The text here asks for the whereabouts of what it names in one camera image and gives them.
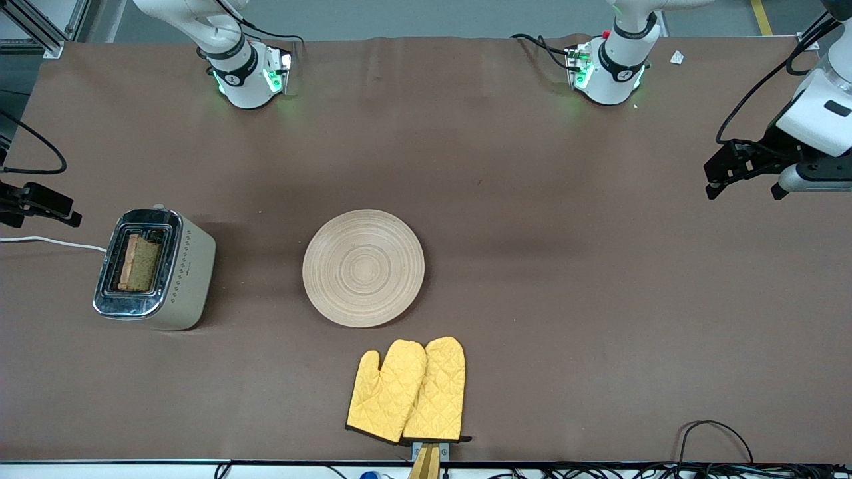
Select brown bread toast slice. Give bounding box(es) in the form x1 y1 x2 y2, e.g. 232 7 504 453
118 233 162 292

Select round wooden plate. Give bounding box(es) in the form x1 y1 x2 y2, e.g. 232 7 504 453
302 209 425 328

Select beige and chrome toaster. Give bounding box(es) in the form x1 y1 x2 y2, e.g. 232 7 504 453
93 204 217 331

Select brown table cover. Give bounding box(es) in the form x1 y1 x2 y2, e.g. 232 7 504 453
0 35 852 464

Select yellow quilted oven mitt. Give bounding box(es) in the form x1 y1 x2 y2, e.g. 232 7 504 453
346 339 428 444
403 336 467 443

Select white toaster power cable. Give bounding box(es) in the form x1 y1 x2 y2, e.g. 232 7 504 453
0 236 108 253

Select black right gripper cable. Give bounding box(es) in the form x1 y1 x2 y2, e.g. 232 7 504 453
0 108 68 176

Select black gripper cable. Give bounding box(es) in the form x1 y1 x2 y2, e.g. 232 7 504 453
0 108 68 176
716 13 843 144

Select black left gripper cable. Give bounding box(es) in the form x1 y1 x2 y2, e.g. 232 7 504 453
716 13 843 144

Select aluminium frame profile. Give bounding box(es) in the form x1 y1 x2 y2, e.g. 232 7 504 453
0 0 92 59

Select black left arm base cable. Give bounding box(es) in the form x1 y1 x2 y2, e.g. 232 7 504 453
511 33 575 71

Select black arm base cable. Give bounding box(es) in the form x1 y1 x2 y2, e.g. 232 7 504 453
213 0 306 49
511 33 575 71

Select black looped cable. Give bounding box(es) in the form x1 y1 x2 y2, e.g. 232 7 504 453
678 420 755 466

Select black right arm base cable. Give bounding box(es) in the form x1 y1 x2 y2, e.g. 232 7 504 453
213 0 306 49

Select small metal bracket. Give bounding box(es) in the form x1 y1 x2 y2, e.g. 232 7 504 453
411 441 451 463

